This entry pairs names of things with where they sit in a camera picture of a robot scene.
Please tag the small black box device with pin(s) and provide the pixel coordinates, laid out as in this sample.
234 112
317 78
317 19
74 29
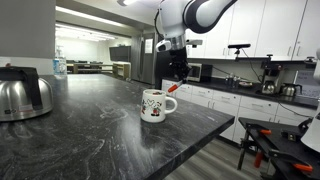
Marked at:
289 136

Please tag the white cartoon print mug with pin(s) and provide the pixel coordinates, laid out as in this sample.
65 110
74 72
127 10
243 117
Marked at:
153 106

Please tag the clear plastic water bottle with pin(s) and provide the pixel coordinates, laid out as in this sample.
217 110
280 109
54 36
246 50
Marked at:
60 65

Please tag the white marker with orange cap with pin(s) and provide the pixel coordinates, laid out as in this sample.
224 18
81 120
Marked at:
174 87

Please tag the black drip coffee maker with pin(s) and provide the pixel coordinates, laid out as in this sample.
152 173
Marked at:
271 71

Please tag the white paper sheet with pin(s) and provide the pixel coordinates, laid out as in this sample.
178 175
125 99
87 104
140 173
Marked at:
148 45

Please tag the large steel coffee carafe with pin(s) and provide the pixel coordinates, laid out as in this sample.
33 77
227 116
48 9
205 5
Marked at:
16 96

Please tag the black kitchen countertop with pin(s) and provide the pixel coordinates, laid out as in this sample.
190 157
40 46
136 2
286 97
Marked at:
220 85

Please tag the steel microwave oven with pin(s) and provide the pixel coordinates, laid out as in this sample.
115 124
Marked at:
200 71

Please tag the small steel coffee pot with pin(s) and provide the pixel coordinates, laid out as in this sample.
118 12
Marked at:
268 87

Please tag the cluster of condiment shakers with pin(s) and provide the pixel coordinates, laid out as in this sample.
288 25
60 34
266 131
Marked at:
232 80

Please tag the white upper wall cabinets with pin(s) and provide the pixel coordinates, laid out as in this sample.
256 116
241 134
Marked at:
280 30

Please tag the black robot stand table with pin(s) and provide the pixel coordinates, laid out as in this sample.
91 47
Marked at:
280 146

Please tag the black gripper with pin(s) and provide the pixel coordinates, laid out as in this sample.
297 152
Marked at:
179 61

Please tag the grey wall sign board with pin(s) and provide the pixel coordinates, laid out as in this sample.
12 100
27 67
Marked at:
306 81

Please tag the ceiling light fixture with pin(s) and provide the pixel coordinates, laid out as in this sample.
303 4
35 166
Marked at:
126 2

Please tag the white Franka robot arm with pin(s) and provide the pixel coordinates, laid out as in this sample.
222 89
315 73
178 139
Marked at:
180 16

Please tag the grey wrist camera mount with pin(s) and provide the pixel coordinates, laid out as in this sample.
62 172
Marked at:
163 45

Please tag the stainless steel refrigerator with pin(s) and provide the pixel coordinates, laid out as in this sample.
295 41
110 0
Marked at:
146 63

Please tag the small dish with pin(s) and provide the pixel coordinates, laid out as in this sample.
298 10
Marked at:
246 84

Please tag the white lower drawer cabinets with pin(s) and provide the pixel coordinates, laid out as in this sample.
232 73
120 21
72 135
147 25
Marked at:
233 103

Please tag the black wall television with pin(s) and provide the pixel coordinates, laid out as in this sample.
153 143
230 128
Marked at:
120 53

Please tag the wooden background table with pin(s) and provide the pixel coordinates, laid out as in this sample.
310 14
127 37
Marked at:
100 67

